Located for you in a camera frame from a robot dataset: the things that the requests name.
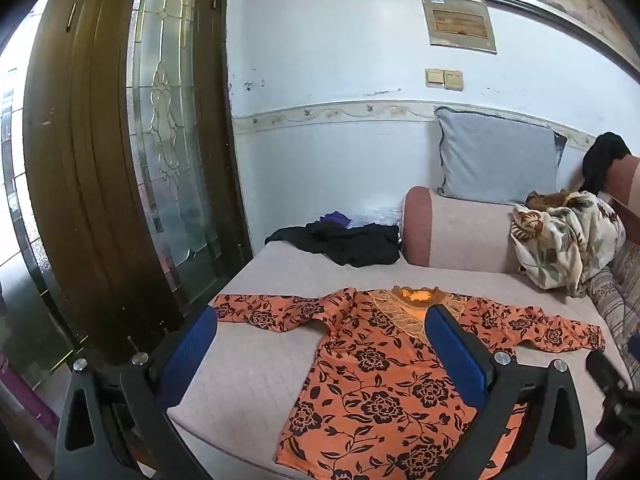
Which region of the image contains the wooden door with leaded glass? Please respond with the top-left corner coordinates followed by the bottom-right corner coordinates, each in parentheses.
top-left (22, 0), bottom-right (253, 367)

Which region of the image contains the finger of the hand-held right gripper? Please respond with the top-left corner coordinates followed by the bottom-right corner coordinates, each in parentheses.
top-left (585, 350), bottom-right (629, 397)

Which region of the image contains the cream floral blanket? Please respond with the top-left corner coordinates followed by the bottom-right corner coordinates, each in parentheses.
top-left (510, 191), bottom-right (627, 297)

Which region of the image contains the purple object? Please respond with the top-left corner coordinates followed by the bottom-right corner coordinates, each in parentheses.
top-left (0, 355), bottom-right (58, 427)

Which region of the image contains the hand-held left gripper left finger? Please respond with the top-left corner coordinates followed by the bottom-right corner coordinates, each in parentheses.
top-left (52, 304), bottom-right (219, 480)

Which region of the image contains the brown cloth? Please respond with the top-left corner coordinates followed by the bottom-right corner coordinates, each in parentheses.
top-left (527, 190), bottom-right (581, 212)

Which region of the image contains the clear plastic bag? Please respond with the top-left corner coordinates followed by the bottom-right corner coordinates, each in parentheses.
top-left (350, 205), bottom-right (405, 232)

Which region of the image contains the orange black floral blouse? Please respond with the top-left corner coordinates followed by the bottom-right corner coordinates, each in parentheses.
top-left (212, 285), bottom-right (607, 480)

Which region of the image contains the wall panel box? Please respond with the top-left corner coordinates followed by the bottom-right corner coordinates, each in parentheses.
top-left (421, 0), bottom-right (497, 54)

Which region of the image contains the grey pillow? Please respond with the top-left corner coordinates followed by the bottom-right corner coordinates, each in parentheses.
top-left (434, 106), bottom-right (568, 206)

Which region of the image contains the black garment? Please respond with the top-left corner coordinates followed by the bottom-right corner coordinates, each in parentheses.
top-left (264, 220), bottom-right (402, 268)

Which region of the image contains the black cloth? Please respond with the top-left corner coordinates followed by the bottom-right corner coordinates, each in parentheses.
top-left (580, 131), bottom-right (633, 193)

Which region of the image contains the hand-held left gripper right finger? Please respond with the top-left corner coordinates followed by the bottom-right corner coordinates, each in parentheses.
top-left (425, 304), bottom-right (588, 480)

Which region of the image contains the striped floral cushion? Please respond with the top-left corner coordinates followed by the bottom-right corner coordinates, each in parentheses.
top-left (586, 242), bottom-right (640, 376)

